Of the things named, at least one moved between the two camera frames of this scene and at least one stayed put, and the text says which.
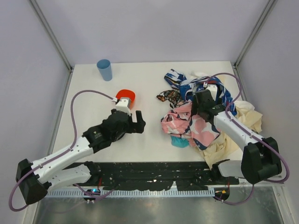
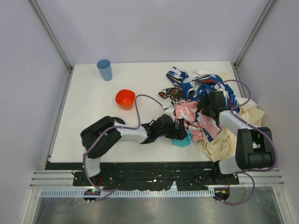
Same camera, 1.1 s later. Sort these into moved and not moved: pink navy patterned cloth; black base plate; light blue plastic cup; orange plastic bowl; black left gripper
Moved: black left gripper; pink navy patterned cloth
Not moved: light blue plastic cup; orange plastic bowl; black base plate
